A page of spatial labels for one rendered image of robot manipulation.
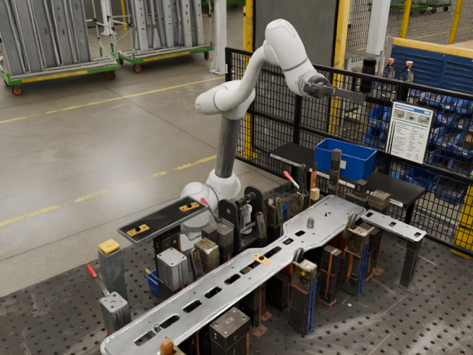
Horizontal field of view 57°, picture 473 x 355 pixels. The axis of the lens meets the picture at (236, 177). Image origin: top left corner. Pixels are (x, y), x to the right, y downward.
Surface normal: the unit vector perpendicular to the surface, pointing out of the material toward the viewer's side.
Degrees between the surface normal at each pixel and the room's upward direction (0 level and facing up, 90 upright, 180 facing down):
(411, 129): 90
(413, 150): 90
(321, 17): 90
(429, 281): 0
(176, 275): 90
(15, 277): 0
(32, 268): 0
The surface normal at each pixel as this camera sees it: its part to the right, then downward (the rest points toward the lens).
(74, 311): 0.00, -0.88
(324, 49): -0.78, 0.31
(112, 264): 0.71, 0.33
